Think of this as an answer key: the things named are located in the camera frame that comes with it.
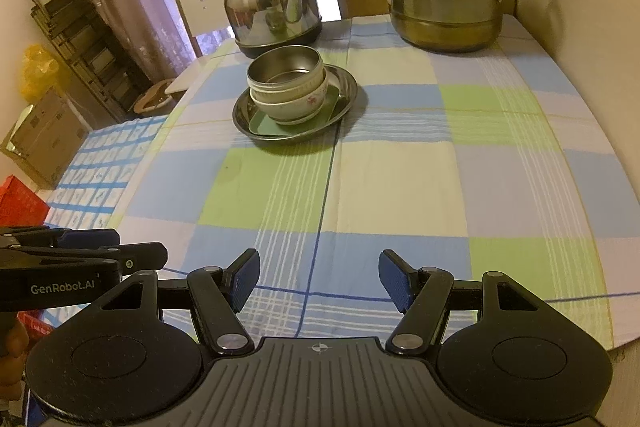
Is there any floral white small dish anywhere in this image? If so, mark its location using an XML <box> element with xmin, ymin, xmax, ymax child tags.
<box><xmin>250</xmin><ymin>80</ymin><xmax>329</xmax><ymax>122</ymax></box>

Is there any white round bowl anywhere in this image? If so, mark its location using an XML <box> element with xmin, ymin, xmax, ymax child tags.
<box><xmin>247</xmin><ymin>67</ymin><xmax>324</xmax><ymax>91</ymax></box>

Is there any stainless steel cylindrical bowl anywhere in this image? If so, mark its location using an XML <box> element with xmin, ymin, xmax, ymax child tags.
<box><xmin>246</xmin><ymin>44</ymin><xmax>324</xmax><ymax>91</ymax></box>

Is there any person's left hand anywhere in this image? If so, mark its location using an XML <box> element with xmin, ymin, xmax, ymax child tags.
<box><xmin>0</xmin><ymin>319</ymin><xmax>29</xmax><ymax>401</ymax></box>

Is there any red plastic crate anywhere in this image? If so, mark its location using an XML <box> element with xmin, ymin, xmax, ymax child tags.
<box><xmin>0</xmin><ymin>176</ymin><xmax>50</xmax><ymax>227</ymax></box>

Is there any blue white checkered cloth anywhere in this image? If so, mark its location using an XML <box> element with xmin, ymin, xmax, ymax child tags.
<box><xmin>41</xmin><ymin>115</ymin><xmax>170</xmax><ymax>333</ymax></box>

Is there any cardboard box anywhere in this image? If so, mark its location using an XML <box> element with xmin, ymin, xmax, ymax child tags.
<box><xmin>1</xmin><ymin>89</ymin><xmax>92</xmax><ymax>190</ymax></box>

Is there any checkered pastel tablecloth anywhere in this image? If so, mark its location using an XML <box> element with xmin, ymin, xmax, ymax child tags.
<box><xmin>110</xmin><ymin>16</ymin><xmax>639</xmax><ymax>348</ymax></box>

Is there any green square plastic plate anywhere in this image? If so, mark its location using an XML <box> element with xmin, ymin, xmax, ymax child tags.
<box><xmin>248</xmin><ymin>84</ymin><xmax>347</xmax><ymax>136</ymax></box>

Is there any large stainless steel plate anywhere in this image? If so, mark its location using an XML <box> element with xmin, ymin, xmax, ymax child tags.
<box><xmin>232</xmin><ymin>65</ymin><xmax>359</xmax><ymax>145</ymax></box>

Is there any yellow plastic bag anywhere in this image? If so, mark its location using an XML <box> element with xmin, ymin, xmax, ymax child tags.
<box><xmin>18</xmin><ymin>44</ymin><xmax>60</xmax><ymax>104</ymax></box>

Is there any dark folding cart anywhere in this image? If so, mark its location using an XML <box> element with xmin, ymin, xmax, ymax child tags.
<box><xmin>30</xmin><ymin>0</ymin><xmax>152</xmax><ymax>122</ymax></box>

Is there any stainless steel kettle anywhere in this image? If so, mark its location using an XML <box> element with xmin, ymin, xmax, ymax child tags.
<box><xmin>224</xmin><ymin>0</ymin><xmax>322</xmax><ymax>58</ymax></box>

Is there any white wooden chair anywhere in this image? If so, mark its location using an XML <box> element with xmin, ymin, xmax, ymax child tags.
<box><xmin>165</xmin><ymin>0</ymin><xmax>229</xmax><ymax>102</ymax></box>

